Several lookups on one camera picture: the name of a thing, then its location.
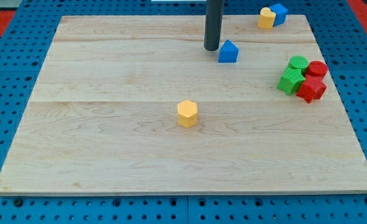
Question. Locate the yellow heart block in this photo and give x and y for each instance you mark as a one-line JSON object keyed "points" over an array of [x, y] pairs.
{"points": [[266, 18]]}

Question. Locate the light wooden board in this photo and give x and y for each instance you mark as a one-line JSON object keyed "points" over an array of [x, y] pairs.
{"points": [[102, 116]]}

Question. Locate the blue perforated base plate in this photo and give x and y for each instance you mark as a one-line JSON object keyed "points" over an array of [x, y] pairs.
{"points": [[26, 31]]}

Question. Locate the red cylinder block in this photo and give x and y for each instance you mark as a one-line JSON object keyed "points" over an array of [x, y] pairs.
{"points": [[317, 69]]}

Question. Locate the blue cube block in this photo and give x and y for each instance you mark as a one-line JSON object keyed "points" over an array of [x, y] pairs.
{"points": [[281, 13]]}

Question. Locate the green cylinder block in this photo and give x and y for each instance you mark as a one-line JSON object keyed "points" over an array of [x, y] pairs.
{"points": [[298, 62]]}

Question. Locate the green star block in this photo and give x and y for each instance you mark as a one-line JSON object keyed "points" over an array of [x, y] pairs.
{"points": [[290, 81]]}

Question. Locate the red star block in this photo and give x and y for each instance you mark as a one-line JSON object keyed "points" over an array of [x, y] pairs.
{"points": [[311, 89]]}

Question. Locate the black cylindrical pointer rod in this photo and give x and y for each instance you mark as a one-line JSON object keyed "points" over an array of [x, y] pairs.
{"points": [[213, 22]]}

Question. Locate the yellow hexagon block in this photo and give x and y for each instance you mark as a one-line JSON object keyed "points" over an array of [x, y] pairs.
{"points": [[187, 113]]}

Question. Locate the blue pentagon block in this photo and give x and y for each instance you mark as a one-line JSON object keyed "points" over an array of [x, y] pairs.
{"points": [[228, 53]]}

